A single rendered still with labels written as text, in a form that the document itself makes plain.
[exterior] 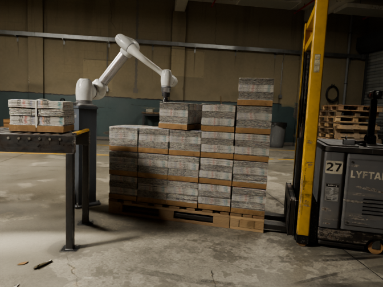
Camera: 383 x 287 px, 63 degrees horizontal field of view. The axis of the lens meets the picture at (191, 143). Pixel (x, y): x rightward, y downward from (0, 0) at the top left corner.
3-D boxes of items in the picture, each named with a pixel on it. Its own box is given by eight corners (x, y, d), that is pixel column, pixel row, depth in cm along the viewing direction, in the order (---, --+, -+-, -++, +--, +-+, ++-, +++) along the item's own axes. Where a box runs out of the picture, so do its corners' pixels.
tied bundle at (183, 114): (177, 127, 316) (178, 103, 313) (204, 128, 304) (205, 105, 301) (158, 128, 281) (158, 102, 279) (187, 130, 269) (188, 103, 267)
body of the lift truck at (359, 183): (305, 218, 307) (311, 136, 298) (366, 225, 294) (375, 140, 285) (314, 247, 240) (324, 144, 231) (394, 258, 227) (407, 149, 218)
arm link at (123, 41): (131, 40, 291) (137, 44, 304) (117, 28, 293) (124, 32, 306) (123, 52, 294) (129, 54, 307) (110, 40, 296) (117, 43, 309)
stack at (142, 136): (125, 201, 335) (126, 124, 326) (234, 214, 308) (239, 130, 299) (107, 212, 298) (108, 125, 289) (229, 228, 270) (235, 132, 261)
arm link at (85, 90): (72, 99, 305) (72, 77, 303) (82, 100, 323) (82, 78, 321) (86, 100, 301) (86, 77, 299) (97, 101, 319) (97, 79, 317)
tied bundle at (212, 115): (208, 128, 306) (210, 105, 303) (239, 130, 299) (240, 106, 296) (200, 131, 269) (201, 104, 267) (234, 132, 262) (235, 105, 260)
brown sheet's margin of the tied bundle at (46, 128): (74, 130, 254) (74, 124, 254) (63, 132, 226) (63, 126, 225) (54, 128, 252) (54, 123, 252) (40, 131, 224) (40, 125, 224)
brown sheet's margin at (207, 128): (208, 128, 305) (209, 123, 305) (238, 130, 298) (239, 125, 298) (200, 130, 269) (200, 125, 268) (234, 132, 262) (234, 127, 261)
